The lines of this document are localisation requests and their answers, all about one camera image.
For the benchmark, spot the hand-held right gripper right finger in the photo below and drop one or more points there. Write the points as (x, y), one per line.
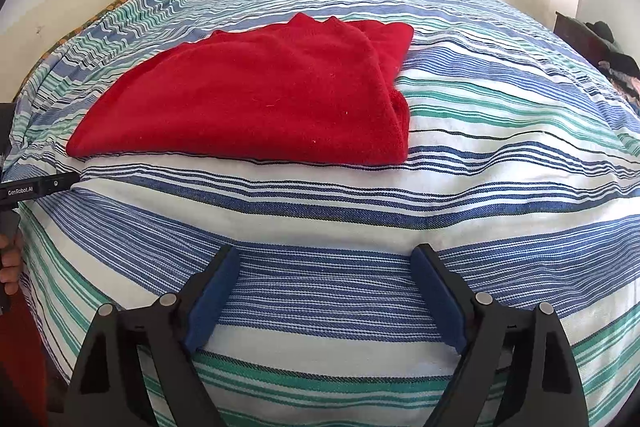
(442, 297)

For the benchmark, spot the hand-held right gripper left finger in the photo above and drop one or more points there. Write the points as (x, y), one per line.
(210, 297)

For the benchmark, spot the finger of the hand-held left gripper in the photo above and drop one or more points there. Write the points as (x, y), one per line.
(57, 183)

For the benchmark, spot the red sweater with white rabbit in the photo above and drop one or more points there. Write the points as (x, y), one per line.
(260, 102)

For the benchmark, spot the pile of clothes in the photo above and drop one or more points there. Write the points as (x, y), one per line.
(617, 62)

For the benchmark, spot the person's left hand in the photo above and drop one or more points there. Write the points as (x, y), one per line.
(11, 269)

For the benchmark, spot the striped blue green bedspread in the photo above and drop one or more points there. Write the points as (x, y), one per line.
(350, 217)

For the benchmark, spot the orange patterned sheet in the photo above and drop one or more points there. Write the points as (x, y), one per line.
(75, 32)

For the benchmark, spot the dark wooden cabinet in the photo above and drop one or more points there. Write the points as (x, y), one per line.
(567, 32)

